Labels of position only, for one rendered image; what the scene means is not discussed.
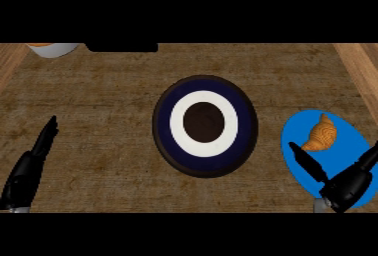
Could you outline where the navy and white ringed plate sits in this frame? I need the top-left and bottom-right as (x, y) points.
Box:
(150, 74), (259, 179)

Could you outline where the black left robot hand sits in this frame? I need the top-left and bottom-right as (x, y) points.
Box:
(0, 115), (60, 211)

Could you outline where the blue plate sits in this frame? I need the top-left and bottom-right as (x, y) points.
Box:
(278, 109), (378, 209)

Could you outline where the golden croissant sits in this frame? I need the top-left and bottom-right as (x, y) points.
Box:
(299, 113), (339, 152)

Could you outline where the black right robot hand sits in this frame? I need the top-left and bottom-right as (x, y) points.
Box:
(286, 140), (378, 214)

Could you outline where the white bowl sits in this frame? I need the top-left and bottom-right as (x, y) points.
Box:
(25, 43), (81, 59)

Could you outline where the black flat object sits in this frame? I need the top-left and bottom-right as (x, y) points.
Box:
(85, 43), (159, 53)

